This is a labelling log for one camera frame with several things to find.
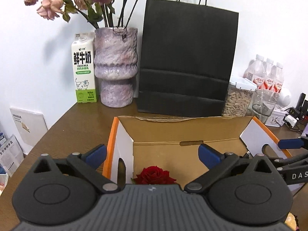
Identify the dried pink rose bouquet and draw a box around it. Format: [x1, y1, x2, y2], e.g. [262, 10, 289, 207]
[23, 0, 138, 29]

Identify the white green milk carton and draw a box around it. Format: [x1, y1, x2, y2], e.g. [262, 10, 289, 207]
[71, 32, 97, 103]

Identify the right pink-label water bottle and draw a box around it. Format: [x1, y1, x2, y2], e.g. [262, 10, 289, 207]
[269, 63, 284, 93]

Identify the red artificial rose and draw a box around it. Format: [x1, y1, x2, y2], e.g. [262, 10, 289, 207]
[132, 166, 177, 185]

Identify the clear glass cup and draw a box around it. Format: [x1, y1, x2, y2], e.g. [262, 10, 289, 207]
[252, 89, 279, 123]

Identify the white power adapter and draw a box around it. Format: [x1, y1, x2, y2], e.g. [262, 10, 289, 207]
[284, 114, 298, 128]

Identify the middle pink-label water bottle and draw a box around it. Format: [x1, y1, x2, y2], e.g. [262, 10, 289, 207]
[258, 59, 275, 90]

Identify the stack of papers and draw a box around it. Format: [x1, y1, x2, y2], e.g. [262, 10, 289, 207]
[0, 135, 24, 177]

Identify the orange cardboard pumpkin box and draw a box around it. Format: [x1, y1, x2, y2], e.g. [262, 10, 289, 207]
[102, 116, 291, 186]

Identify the white booklet against wall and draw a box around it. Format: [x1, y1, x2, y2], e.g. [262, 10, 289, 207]
[10, 107, 48, 146]

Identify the pink-label water bottle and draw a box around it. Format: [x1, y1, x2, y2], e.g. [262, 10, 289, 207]
[243, 54, 266, 85]
[269, 63, 284, 93]
[258, 59, 275, 90]

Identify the black stand device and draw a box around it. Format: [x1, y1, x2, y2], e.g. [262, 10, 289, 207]
[295, 93, 308, 119]

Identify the white tin box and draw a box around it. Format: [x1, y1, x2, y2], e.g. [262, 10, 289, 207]
[265, 107, 287, 128]

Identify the black paper shopping bag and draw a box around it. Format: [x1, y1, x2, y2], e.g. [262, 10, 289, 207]
[136, 0, 239, 117]

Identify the white round speaker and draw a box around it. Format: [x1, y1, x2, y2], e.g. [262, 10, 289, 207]
[277, 93, 291, 107]

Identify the purple ceramic vase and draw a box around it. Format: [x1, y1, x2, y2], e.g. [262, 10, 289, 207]
[94, 27, 138, 108]

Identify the clear jar of seeds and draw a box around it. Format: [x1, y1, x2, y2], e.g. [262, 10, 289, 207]
[222, 76, 257, 117]

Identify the left pink-label water bottle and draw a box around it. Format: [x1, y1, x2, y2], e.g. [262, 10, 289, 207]
[243, 54, 266, 85]

